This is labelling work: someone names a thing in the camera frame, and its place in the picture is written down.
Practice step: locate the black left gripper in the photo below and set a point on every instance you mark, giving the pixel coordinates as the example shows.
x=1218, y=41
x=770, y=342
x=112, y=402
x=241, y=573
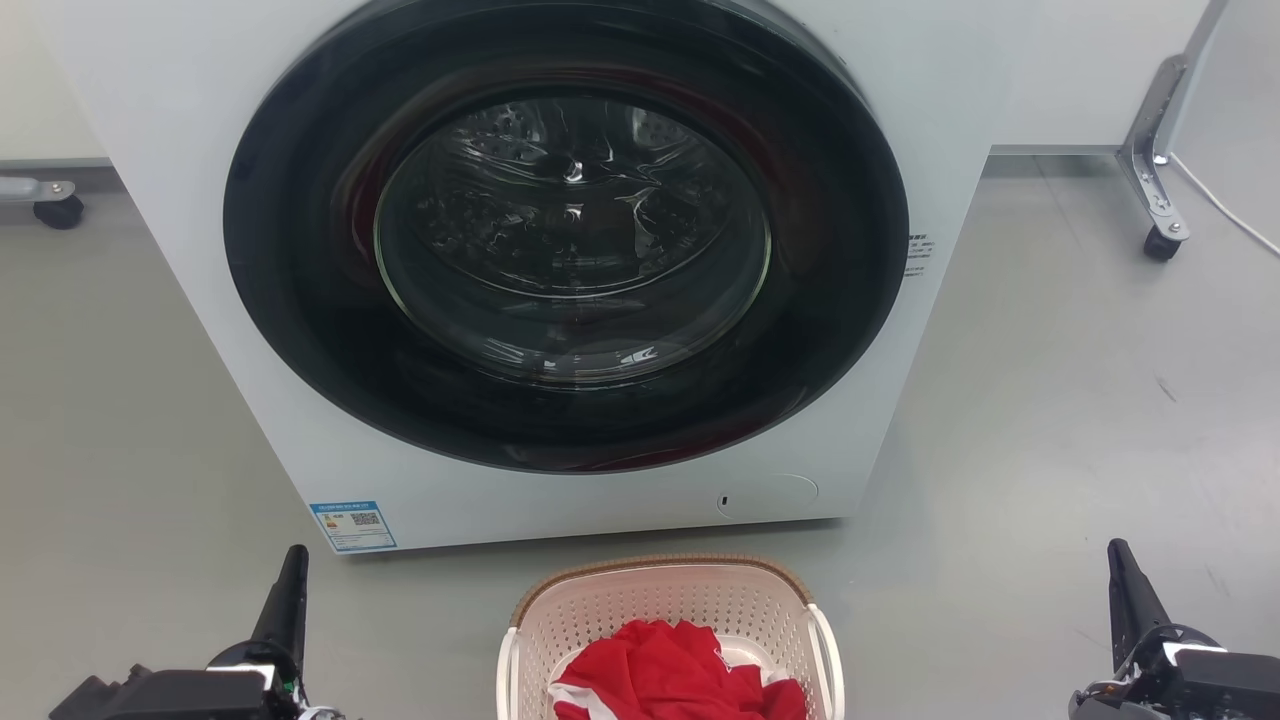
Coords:
x=170, y=695

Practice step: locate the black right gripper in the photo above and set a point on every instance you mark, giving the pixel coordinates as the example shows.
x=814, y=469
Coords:
x=1200, y=685

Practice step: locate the white perforated plastic laundry basket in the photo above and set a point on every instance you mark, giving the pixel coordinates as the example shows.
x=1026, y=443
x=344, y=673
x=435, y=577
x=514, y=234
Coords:
x=650, y=600

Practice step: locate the blue energy label sticker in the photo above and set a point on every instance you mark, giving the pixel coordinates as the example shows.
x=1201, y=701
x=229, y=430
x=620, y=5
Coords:
x=352, y=526

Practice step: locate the black round washer door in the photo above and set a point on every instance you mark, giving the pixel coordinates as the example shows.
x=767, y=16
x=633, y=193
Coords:
x=300, y=300

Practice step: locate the black caster wheel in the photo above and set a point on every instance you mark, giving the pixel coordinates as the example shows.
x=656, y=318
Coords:
x=58, y=212
x=1161, y=246

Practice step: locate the round white filter cover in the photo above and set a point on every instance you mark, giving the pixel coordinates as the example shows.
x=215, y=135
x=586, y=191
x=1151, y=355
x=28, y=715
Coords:
x=770, y=495

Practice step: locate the red garment with white trim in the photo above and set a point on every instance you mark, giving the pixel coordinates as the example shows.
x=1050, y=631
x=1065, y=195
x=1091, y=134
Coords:
x=670, y=675

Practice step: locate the small printed text label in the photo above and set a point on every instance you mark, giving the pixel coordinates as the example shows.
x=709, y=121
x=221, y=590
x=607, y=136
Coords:
x=919, y=255

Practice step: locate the white front-load washing machine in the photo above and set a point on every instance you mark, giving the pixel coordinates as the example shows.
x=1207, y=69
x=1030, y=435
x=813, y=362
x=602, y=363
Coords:
x=180, y=200

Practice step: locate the flat metal foot bar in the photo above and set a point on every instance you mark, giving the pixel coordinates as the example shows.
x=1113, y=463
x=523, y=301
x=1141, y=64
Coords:
x=35, y=190

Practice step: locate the tall metal foot bracket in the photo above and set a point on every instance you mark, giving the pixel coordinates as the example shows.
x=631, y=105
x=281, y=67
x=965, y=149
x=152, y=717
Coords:
x=1150, y=150

